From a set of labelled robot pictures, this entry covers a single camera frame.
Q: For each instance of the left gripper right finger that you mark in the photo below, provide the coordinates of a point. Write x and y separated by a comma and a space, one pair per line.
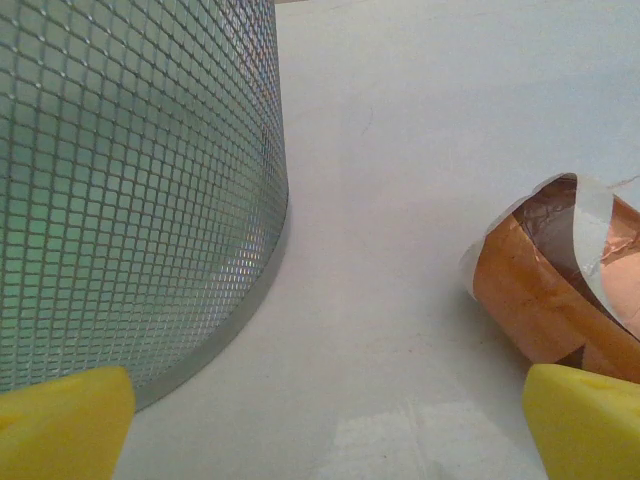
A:
590, 430

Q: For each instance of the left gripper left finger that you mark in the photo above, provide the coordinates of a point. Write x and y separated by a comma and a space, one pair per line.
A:
60, 430

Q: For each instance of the copper label plastic bottle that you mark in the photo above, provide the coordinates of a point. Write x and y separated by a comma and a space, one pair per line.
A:
525, 300

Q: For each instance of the translucent grey waste bin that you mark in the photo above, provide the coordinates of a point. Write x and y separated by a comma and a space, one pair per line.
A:
125, 175

